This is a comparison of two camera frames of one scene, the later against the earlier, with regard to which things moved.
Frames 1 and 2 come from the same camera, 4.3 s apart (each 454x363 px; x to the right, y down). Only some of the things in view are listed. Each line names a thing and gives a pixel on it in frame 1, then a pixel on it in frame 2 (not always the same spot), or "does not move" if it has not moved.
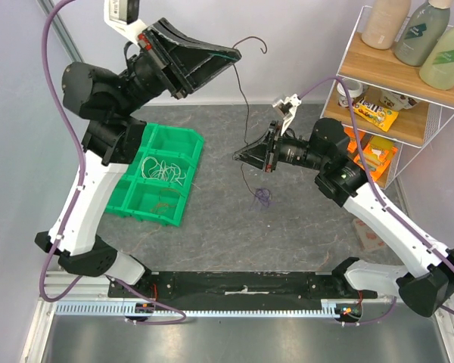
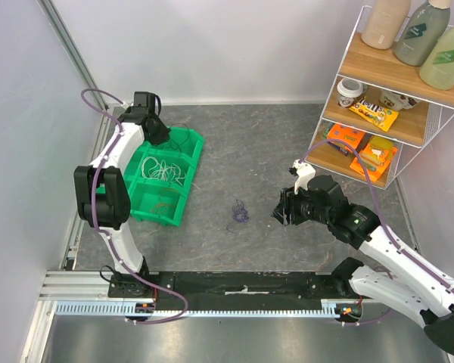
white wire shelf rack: [390, 116] does not move
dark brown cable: [262, 51] -> [178, 147]
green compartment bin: [152, 187] does not move
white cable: [150, 169] does not move
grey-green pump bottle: [421, 31] does not move
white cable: [150, 169] does not move
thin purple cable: [263, 195] -> [239, 214]
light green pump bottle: [449, 63] does not move
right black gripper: [270, 147] -> [287, 208]
